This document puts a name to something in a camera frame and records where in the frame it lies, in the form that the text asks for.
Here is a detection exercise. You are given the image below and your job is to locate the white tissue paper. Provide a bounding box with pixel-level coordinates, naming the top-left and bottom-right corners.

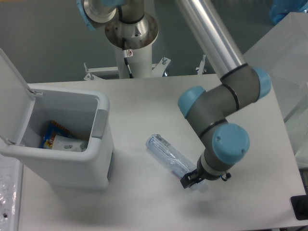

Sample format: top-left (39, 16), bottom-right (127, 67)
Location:
top-left (52, 135), bottom-right (88, 152)

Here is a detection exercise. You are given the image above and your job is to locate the clear plastic bottle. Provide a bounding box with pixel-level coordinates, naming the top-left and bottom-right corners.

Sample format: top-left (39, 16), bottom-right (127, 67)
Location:
top-left (145, 134), bottom-right (196, 179)

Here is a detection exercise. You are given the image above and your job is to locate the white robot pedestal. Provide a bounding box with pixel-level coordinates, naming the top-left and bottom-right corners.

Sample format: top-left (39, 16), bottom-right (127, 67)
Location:
top-left (83, 44), bottom-right (209, 81)

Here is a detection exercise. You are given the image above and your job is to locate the black device at edge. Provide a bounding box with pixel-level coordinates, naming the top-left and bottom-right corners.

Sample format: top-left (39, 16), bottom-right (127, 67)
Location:
top-left (290, 195), bottom-right (308, 220)

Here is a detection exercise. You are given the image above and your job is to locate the white side table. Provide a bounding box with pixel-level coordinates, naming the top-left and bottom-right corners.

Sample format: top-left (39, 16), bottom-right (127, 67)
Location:
top-left (244, 13), bottom-right (308, 169)

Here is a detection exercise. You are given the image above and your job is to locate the black cable on pedestal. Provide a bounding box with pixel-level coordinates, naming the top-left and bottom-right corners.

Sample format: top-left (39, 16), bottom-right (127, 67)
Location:
top-left (122, 38), bottom-right (134, 79)

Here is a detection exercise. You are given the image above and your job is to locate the white trash can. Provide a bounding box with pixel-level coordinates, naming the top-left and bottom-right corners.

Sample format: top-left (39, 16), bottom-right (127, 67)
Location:
top-left (0, 84), bottom-right (114, 190)

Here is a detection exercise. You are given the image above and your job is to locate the colourful snack wrapper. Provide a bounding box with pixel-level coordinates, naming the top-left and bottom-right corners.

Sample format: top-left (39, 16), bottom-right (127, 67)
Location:
top-left (39, 120), bottom-right (75, 149)

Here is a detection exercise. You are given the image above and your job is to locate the white trash can lid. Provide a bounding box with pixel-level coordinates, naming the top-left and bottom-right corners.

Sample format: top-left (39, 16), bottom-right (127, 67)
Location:
top-left (0, 50), bottom-right (43, 144)

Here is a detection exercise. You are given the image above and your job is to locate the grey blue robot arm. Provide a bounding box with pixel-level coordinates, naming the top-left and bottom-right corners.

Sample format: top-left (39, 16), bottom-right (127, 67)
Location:
top-left (77, 0), bottom-right (271, 188)

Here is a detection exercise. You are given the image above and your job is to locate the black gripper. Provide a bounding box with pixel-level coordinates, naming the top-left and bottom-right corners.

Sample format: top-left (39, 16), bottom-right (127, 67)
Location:
top-left (180, 169), bottom-right (205, 189)

